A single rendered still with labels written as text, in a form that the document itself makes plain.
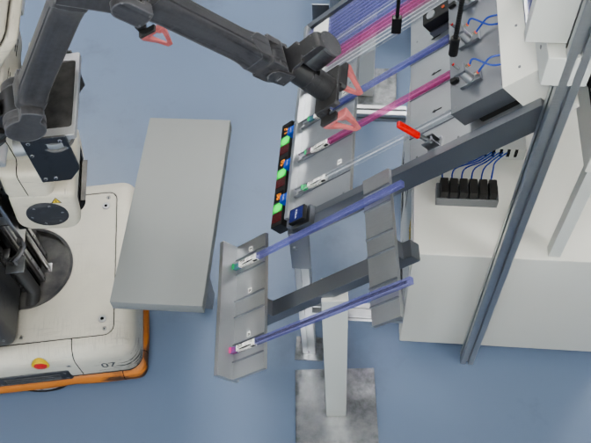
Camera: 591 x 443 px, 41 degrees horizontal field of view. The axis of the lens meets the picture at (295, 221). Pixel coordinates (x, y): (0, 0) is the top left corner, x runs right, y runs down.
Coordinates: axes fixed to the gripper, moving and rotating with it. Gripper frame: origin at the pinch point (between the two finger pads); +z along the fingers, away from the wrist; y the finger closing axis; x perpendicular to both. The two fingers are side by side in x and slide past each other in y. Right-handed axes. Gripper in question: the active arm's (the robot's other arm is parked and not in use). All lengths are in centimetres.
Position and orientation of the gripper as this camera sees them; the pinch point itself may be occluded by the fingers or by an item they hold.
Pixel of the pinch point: (357, 109)
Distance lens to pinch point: 172.6
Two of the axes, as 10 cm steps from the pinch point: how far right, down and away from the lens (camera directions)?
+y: 1.0, -8.6, 5.1
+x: -6.6, 3.3, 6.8
